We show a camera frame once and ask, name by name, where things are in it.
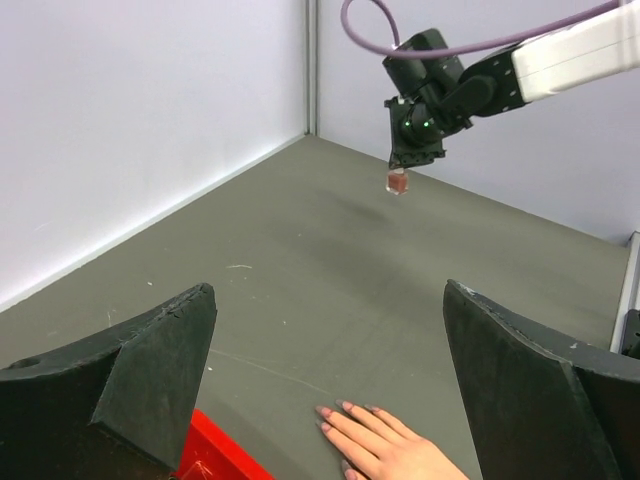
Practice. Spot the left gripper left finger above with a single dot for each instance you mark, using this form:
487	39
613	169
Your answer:
114	405

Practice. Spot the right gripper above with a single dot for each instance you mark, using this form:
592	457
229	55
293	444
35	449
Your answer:
416	139

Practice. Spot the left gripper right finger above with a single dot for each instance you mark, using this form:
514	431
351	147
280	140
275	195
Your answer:
541	404

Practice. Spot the pink nail polish bottle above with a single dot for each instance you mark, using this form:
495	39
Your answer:
397	181

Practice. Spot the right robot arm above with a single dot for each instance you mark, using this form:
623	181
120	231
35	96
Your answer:
439	97

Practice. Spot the mannequin hand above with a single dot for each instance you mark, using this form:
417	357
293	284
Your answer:
377	445

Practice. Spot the red plastic tray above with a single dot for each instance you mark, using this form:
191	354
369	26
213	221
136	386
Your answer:
210	454

